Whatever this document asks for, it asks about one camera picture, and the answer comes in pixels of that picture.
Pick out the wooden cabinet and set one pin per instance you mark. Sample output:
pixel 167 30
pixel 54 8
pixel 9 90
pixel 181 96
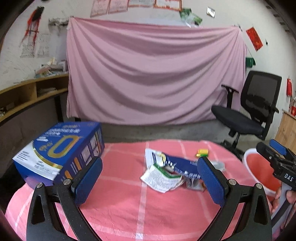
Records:
pixel 286 134

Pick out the pink plastic trash bin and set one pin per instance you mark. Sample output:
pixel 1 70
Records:
pixel 261 171

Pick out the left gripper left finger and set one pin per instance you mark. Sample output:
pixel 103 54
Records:
pixel 44 222

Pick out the blue cardboard box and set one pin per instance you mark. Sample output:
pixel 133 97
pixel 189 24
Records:
pixel 59 153

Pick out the pink checkered tablecloth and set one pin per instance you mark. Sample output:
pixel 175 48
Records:
pixel 122 207

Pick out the green wall bag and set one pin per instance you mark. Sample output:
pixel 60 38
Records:
pixel 249 62

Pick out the red paper wall decoration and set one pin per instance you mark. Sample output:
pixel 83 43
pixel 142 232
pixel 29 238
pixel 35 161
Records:
pixel 255 39

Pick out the green white wrapper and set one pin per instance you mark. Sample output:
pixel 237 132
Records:
pixel 160 180

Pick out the wooden wall shelf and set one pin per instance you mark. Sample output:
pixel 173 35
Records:
pixel 25 95

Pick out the black office chair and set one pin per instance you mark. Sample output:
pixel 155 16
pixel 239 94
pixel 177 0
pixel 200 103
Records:
pixel 258 97

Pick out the red fire extinguisher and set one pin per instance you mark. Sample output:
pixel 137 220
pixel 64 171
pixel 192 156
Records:
pixel 289 87

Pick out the blue snack wrapper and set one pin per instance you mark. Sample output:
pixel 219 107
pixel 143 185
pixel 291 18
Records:
pixel 178 165

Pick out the stack of books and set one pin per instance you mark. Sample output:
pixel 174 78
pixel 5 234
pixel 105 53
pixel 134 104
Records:
pixel 51 68

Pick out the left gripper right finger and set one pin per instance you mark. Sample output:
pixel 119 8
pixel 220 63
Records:
pixel 254 222

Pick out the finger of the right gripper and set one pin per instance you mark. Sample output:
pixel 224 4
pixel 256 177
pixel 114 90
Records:
pixel 278 147
pixel 267 152

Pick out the red tassel wall hanging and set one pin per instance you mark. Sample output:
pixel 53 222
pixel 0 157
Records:
pixel 33 24

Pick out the red gold wrapper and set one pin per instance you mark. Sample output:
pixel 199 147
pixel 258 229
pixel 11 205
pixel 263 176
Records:
pixel 195 184

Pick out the pink hanging sheet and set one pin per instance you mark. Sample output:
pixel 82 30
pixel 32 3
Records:
pixel 136 74

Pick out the wall certificates cluster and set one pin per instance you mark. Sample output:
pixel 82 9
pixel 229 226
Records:
pixel 100 8

